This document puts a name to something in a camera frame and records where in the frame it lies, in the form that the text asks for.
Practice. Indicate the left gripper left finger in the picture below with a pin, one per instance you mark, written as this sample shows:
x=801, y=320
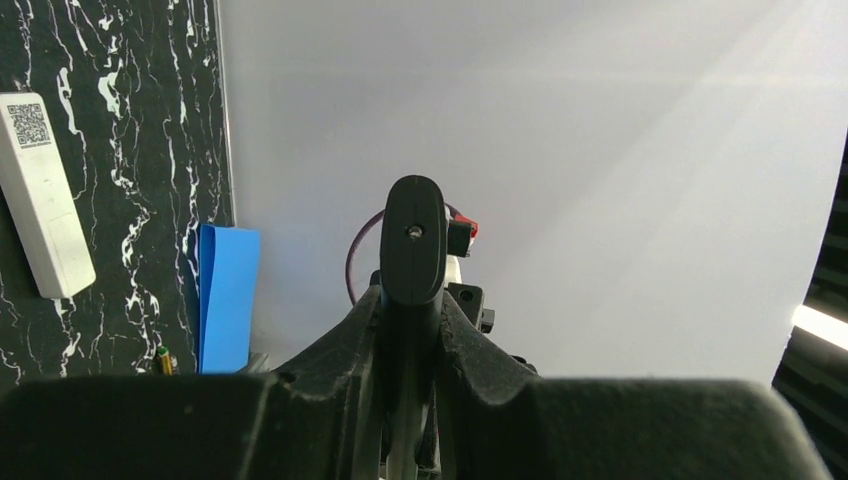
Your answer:
x=316, y=417

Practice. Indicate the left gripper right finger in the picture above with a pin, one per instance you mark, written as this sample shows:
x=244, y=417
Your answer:
x=499, y=420

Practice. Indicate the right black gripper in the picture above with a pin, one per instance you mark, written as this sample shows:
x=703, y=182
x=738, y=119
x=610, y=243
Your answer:
x=471, y=300

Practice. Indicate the black remote control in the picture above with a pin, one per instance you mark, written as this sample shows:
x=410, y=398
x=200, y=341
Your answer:
x=412, y=267

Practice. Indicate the white remote control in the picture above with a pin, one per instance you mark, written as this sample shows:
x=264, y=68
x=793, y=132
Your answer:
x=37, y=192

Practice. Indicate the orange black battery right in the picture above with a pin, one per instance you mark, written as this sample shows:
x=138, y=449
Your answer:
x=165, y=362

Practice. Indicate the blue sheet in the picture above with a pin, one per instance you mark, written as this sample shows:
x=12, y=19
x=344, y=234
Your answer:
x=229, y=261

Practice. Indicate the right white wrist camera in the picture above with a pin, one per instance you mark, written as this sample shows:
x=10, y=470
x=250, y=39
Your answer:
x=462, y=232

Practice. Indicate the aluminium rail frame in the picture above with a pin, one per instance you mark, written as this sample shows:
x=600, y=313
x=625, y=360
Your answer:
x=258, y=362

